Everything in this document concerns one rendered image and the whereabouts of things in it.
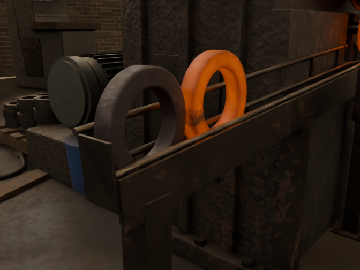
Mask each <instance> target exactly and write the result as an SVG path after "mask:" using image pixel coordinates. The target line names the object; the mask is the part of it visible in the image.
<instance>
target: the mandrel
mask: <svg viewBox="0 0 360 270"><path fill-rule="evenodd" d="M358 26H359V21H349V22H348V28H347V34H358Z"/></svg>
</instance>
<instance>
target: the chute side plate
mask: <svg viewBox="0 0 360 270"><path fill-rule="evenodd" d="M358 69H360V68H357V69H355V70H353V71H351V72H349V73H347V74H345V75H343V76H340V77H338V78H336V79H334V80H332V81H330V82H327V83H325V84H323V85H321V86H319V87H317V88H315V89H312V90H310V91H308V92H306V93H304V94H302V95H300V96H297V97H295V98H293V99H291V100H289V101H287V102H285V103H282V104H280V105H278V106H276V107H274V108H272V109H270V110H267V111H265V112H263V113H261V114H259V115H257V116H254V117H252V118H250V119H248V120H246V121H243V122H241V123H239V124H237V125H235V126H233V127H230V128H228V129H226V130H224V131H222V132H220V133H218V134H216V135H213V136H211V137H209V138H207V139H205V140H203V141H200V142H198V143H196V144H194V145H192V146H190V147H188V148H185V149H183V150H181V151H179V152H177V153H175V154H173V155H170V156H168V157H166V158H164V159H162V160H160V161H158V162H155V163H153V164H151V165H149V166H146V167H144V168H142V169H140V170H138V171H136V172H134V173H132V174H129V175H127V176H125V177H123V178H121V179H119V180H117V183H118V192H119V202H120V207H121V216H122V225H123V232H124V233H125V234H126V233H128V232H129V231H131V230H132V229H134V228H136V227H137V226H139V225H141V224H142V223H144V222H145V204H146V203H148V202H151V201H153V200H155V199H157V198H159V197H161V196H164V195H166V194H168V193H171V205H174V204H176V203H177V202H179V201H181V200H182V199H184V198H186V197H187V196H189V195H191V194H192V193H194V192H196V191H197V190H199V189H201V188H202V187H204V186H205V185H207V184H209V183H210V182H212V181H214V180H216V179H217V178H219V177H221V176H222V175H224V174H226V173H227V172H229V171H231V170H232V169H234V168H236V167H237V166H239V165H240V164H242V163H244V162H245V161H247V160H249V159H250V158H252V157H254V156H255V155H257V154H259V153H260V152H262V151H264V150H265V149H267V148H269V147H271V146H272V145H274V144H276V143H277V142H279V141H280V140H282V139H284V138H285V137H287V136H289V135H290V134H292V133H294V132H295V131H297V130H299V129H300V128H302V127H303V119H304V115H307V114H309V113H312V112H314V114H313V120H315V119H317V118H318V117H320V116H322V115H323V114H325V113H327V112H329V111H330V110H332V109H334V108H335V107H337V106H339V105H340V104H342V103H344V102H345V101H347V100H349V99H350V98H352V97H353V96H355V92H356V84H357V75H358Z"/></svg>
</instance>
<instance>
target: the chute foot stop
mask: <svg viewBox="0 0 360 270"><path fill-rule="evenodd" d="M77 136H78V144H79V151H80V158H81V165H82V173H83V177H84V184H85V191H86V198H87V200H88V201H90V202H92V203H94V204H96V205H98V206H100V207H102V208H104V209H106V210H108V211H111V212H113V213H115V214H117V215H118V214H120V207H119V198H118V189H117V179H116V170H115V161H114V153H113V144H112V143H110V142H107V141H104V140H100V139H97V138H93V137H90V136H86V135H84V134H78V135H77Z"/></svg>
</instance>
